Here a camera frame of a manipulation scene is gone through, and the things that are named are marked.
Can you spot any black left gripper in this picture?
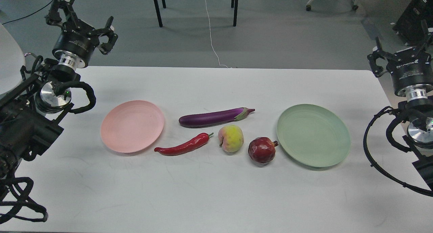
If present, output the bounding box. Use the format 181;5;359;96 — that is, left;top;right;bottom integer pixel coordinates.
45;0;118;68

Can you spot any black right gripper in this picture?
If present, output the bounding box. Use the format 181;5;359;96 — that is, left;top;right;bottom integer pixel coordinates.
367;19;433;96

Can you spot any purple eggplant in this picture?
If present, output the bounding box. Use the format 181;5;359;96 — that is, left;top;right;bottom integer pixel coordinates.
178;107;255;128

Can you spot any red chili pepper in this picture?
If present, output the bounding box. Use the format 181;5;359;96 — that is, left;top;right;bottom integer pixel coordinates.
154;132;213;156

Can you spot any red pomegranate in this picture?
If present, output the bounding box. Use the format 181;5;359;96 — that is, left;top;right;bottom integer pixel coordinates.
248;137;279;165

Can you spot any yellow pink peach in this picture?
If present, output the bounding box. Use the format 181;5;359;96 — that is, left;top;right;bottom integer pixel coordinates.
218;125;244;153

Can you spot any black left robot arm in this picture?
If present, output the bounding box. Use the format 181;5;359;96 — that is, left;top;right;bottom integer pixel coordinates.
0;0;118;224

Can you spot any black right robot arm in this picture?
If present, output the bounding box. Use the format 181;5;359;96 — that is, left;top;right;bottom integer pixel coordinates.
362;20;433;196

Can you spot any black equipment case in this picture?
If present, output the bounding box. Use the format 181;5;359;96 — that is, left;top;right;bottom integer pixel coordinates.
392;0;433;46

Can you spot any white round side table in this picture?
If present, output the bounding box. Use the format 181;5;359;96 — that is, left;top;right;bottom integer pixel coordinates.
0;25;26;95

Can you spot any black table leg left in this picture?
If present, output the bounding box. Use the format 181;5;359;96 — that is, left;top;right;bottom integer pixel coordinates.
153;0;166;28

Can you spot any black table leg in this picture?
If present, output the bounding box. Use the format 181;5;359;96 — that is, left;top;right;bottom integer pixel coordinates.
153;0;166;28
231;0;238;27

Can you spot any pink plate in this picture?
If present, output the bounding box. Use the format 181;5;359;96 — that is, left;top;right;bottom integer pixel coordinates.
99;100;164;154

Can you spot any green plate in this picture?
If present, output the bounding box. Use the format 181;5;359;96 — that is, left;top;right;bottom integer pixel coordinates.
276;104;351;168

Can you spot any black table leg right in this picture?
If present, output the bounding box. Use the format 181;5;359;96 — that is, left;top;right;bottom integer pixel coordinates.
231;0;238;27

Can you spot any white floor cable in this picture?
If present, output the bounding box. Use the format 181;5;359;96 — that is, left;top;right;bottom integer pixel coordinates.
198;0;229;68

